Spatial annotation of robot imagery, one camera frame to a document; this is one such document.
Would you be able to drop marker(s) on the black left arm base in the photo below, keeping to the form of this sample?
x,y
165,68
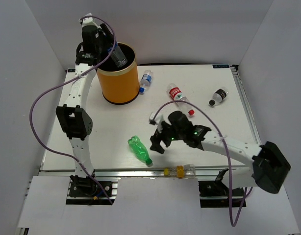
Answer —
x,y
84,191

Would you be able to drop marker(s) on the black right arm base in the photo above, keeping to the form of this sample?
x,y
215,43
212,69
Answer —
x,y
214,194

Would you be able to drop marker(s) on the green crushed plastic bottle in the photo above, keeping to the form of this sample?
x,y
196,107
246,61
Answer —
x,y
139,150

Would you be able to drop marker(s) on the clear blue-cap plastic bottle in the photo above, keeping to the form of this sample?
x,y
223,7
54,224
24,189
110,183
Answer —
x,y
118,57

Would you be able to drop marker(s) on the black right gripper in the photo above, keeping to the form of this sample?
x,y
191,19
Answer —
x,y
157,138

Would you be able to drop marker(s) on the yellow cap clear bottle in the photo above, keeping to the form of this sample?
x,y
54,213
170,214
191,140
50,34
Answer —
x,y
181,171

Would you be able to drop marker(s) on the black label plastic bottle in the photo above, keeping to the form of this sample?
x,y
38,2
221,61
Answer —
x,y
219,96

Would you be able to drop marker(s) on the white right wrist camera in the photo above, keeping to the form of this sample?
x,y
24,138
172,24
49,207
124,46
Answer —
x,y
155,119

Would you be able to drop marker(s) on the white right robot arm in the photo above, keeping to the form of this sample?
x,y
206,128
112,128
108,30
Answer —
x,y
266,166

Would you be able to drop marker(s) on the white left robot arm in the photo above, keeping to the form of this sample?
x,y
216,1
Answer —
x,y
72,115

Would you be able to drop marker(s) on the red label plastic bottle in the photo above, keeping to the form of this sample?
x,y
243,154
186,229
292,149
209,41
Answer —
x,y
176,94

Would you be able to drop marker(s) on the blue label plastic bottle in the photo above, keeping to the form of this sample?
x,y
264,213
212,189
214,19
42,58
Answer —
x,y
145,81

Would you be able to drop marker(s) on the orange cylindrical bin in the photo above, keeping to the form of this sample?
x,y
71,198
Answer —
x,y
119,85

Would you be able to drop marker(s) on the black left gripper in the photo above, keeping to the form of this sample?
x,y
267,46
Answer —
x,y
108,39

